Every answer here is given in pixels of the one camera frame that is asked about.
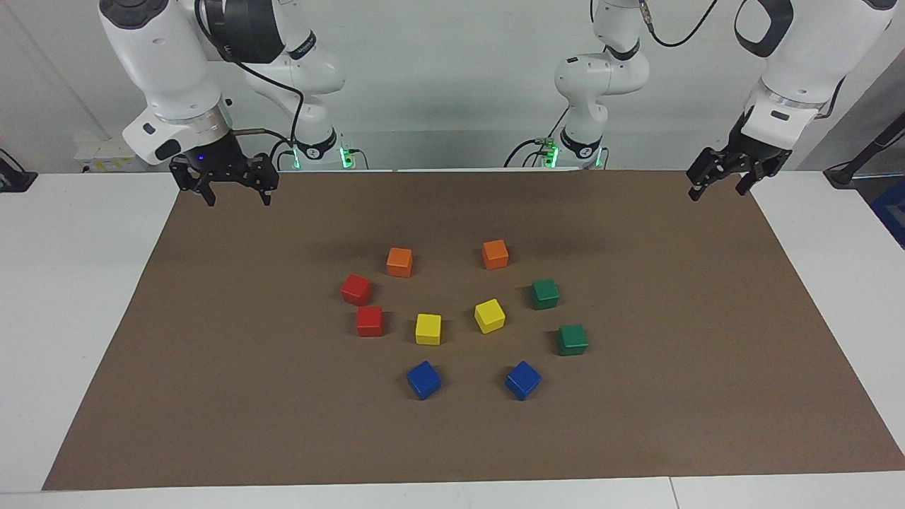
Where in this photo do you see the black base cable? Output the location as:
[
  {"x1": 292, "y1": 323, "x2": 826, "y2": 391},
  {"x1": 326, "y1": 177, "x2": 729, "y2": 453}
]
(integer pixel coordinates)
[
  {"x1": 503, "y1": 106, "x2": 570, "y2": 168},
  {"x1": 267, "y1": 138, "x2": 298, "y2": 172}
]

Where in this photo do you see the black right base cable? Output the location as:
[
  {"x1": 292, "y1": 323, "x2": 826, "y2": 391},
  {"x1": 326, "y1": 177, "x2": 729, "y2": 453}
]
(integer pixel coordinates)
[{"x1": 267, "y1": 138, "x2": 298, "y2": 172}]

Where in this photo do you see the blue wooden block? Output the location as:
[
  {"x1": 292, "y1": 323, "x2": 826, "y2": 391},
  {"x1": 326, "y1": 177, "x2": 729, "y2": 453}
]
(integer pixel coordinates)
[
  {"x1": 406, "y1": 361, "x2": 442, "y2": 401},
  {"x1": 504, "y1": 361, "x2": 542, "y2": 402}
]

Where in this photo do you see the green wooden block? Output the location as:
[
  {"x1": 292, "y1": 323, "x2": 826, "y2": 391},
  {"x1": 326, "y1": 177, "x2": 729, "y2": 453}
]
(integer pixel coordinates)
[
  {"x1": 530, "y1": 279, "x2": 561, "y2": 311},
  {"x1": 556, "y1": 324, "x2": 589, "y2": 356}
]

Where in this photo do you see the red wooden block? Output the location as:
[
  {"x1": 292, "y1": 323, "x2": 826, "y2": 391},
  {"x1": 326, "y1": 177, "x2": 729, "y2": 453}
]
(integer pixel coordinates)
[
  {"x1": 340, "y1": 274, "x2": 373, "y2": 306},
  {"x1": 356, "y1": 305, "x2": 385, "y2": 338}
]

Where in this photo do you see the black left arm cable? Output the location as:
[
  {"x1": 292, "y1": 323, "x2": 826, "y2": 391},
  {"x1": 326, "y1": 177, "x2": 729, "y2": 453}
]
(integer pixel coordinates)
[{"x1": 640, "y1": 0, "x2": 718, "y2": 49}]

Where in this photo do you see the blue box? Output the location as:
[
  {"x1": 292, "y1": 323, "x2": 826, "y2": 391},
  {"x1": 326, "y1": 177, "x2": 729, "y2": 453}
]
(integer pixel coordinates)
[{"x1": 871, "y1": 177, "x2": 905, "y2": 248}]

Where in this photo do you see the yellow wooden block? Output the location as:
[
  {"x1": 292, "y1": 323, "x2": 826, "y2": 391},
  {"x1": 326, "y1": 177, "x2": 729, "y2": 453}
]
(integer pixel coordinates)
[
  {"x1": 414, "y1": 313, "x2": 443, "y2": 346},
  {"x1": 474, "y1": 298, "x2": 507, "y2": 334}
]

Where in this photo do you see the brown table mat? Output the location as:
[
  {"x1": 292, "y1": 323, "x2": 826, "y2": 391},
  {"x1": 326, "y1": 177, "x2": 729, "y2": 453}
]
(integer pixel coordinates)
[{"x1": 42, "y1": 168, "x2": 905, "y2": 491}]

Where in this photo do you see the black flat device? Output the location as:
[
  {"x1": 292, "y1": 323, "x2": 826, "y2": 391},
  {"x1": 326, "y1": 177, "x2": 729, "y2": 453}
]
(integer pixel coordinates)
[{"x1": 0, "y1": 148, "x2": 37, "y2": 193}]

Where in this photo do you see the white power strip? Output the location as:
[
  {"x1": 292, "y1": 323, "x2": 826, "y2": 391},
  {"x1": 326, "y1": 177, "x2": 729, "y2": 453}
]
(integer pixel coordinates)
[{"x1": 74, "y1": 136, "x2": 140, "y2": 172}]

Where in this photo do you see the black left base cable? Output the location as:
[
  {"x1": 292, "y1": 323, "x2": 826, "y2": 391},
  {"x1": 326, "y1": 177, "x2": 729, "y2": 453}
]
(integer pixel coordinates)
[{"x1": 503, "y1": 106, "x2": 570, "y2": 168}]

